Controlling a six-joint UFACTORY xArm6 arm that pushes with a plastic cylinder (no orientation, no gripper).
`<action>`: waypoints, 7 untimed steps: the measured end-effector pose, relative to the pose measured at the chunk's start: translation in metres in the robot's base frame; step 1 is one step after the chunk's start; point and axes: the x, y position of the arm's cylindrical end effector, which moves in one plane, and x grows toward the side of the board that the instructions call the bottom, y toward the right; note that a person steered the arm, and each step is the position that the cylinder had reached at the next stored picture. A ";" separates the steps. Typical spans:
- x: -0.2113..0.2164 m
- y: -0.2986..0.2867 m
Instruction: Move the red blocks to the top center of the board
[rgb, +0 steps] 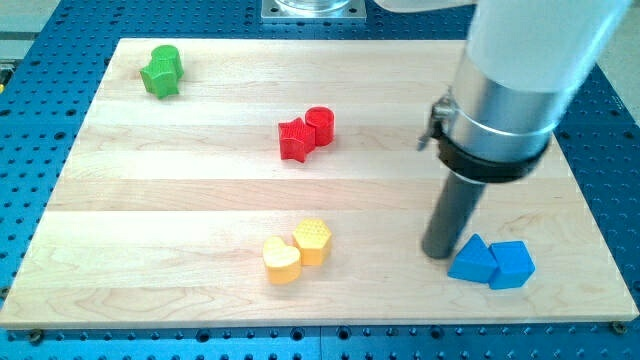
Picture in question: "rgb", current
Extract blue cube block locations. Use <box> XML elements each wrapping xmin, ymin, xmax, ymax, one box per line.
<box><xmin>489</xmin><ymin>241</ymin><xmax>536</xmax><ymax>290</ymax></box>

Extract red star block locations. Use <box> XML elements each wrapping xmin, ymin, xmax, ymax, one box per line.
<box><xmin>278</xmin><ymin>117</ymin><xmax>316</xmax><ymax>163</ymax></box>

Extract light wooden board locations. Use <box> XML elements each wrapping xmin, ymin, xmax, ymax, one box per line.
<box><xmin>1</xmin><ymin>39</ymin><xmax>638</xmax><ymax>329</ymax></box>

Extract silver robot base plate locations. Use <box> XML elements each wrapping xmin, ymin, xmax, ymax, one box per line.
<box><xmin>260</xmin><ymin>0</ymin><xmax>367</xmax><ymax>23</ymax></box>

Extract green star block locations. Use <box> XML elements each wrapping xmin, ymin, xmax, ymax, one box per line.
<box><xmin>140</xmin><ymin>60</ymin><xmax>181</xmax><ymax>99</ymax></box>

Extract green cylinder block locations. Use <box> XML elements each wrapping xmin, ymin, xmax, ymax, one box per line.
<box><xmin>151</xmin><ymin>44</ymin><xmax>184</xmax><ymax>79</ymax></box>

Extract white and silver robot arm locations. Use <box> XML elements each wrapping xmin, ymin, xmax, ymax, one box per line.
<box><xmin>420</xmin><ymin>0</ymin><xmax>632</xmax><ymax>187</ymax></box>

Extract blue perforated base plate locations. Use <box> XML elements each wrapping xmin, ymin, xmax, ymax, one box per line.
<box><xmin>1</xmin><ymin>1</ymin><xmax>639</xmax><ymax>359</ymax></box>

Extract yellow hexagon block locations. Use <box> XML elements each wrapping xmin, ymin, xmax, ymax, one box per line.
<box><xmin>292</xmin><ymin>218</ymin><xmax>332</xmax><ymax>266</ymax></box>

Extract yellow heart block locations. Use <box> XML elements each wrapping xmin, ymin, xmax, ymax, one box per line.
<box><xmin>262</xmin><ymin>236</ymin><xmax>302</xmax><ymax>285</ymax></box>

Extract red cylinder block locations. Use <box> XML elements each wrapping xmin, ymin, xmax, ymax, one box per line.
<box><xmin>305</xmin><ymin>106</ymin><xmax>335</xmax><ymax>146</ymax></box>

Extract blue triangle block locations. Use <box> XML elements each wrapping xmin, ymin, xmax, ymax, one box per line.
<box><xmin>447</xmin><ymin>234</ymin><xmax>498</xmax><ymax>283</ymax></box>

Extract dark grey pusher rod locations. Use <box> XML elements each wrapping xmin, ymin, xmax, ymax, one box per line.
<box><xmin>422</xmin><ymin>172</ymin><xmax>486</xmax><ymax>259</ymax></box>

